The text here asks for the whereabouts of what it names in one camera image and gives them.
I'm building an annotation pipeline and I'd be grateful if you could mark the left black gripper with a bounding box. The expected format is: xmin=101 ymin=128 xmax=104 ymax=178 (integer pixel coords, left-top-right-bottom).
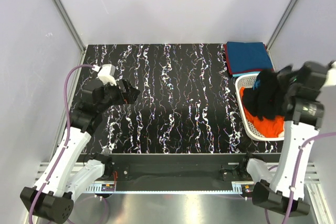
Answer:
xmin=98 ymin=78 xmax=140 ymax=112

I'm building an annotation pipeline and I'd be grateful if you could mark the black t shirt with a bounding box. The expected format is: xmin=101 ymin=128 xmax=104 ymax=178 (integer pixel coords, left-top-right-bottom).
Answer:
xmin=241 ymin=65 xmax=292 ymax=120

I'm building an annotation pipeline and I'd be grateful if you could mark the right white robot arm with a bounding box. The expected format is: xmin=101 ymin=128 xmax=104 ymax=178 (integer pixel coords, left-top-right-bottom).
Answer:
xmin=238 ymin=61 xmax=335 ymax=220

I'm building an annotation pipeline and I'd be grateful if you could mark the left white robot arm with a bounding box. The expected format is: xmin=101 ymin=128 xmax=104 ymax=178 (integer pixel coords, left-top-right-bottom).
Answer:
xmin=20 ymin=79 xmax=140 ymax=223

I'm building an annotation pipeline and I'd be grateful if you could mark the orange t shirt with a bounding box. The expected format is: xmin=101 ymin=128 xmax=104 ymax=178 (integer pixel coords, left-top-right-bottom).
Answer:
xmin=240 ymin=86 xmax=286 ymax=138

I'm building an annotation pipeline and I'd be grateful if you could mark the white plastic laundry basket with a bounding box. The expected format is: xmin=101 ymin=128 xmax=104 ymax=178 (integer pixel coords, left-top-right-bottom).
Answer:
xmin=235 ymin=76 xmax=284 ymax=142

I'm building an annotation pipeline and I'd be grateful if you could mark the folded light blue t shirt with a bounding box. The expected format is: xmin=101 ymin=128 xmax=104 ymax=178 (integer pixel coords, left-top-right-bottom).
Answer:
xmin=232 ymin=69 xmax=275 ymax=78

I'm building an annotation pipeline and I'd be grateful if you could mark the black marble pattern mat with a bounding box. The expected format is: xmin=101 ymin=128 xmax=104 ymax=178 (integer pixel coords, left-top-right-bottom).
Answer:
xmin=83 ymin=44 xmax=282 ymax=154

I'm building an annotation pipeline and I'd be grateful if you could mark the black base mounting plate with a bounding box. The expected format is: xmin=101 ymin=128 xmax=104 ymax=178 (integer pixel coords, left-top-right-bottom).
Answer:
xmin=99 ymin=153 xmax=263 ymax=192

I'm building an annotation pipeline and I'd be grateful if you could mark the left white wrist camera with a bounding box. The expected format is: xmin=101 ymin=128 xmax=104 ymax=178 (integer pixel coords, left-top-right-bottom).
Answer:
xmin=92 ymin=64 xmax=117 ymax=86

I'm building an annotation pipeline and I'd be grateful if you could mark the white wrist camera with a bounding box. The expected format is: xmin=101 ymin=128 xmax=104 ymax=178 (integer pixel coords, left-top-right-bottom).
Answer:
xmin=323 ymin=61 xmax=336 ymax=87
xmin=92 ymin=64 xmax=117 ymax=86

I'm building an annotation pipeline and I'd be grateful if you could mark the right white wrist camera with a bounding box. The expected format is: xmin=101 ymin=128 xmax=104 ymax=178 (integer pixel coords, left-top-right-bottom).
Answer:
xmin=323 ymin=61 xmax=336 ymax=87

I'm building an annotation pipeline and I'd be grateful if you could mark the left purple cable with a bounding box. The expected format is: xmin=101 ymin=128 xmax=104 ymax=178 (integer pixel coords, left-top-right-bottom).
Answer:
xmin=27 ymin=64 xmax=111 ymax=224

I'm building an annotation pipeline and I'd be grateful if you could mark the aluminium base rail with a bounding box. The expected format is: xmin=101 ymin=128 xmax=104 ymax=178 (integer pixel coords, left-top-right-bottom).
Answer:
xmin=35 ymin=162 xmax=319 ymax=184

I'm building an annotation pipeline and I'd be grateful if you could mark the slotted cable duct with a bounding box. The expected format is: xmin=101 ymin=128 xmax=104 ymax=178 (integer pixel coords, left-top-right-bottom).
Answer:
xmin=83 ymin=183 xmax=242 ymax=195

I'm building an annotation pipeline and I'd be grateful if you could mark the right aluminium frame post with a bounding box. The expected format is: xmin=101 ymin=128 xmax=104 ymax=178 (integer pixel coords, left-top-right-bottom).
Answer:
xmin=265 ymin=0 xmax=316 ymax=50

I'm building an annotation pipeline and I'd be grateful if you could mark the aluminium frame post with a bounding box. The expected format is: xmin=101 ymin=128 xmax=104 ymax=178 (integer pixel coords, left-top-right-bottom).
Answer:
xmin=265 ymin=0 xmax=316 ymax=50
xmin=52 ymin=0 xmax=86 ymax=52

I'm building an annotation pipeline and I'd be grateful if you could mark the left aluminium frame post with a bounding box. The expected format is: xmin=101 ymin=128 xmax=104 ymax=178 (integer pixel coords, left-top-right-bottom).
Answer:
xmin=52 ymin=0 xmax=86 ymax=52

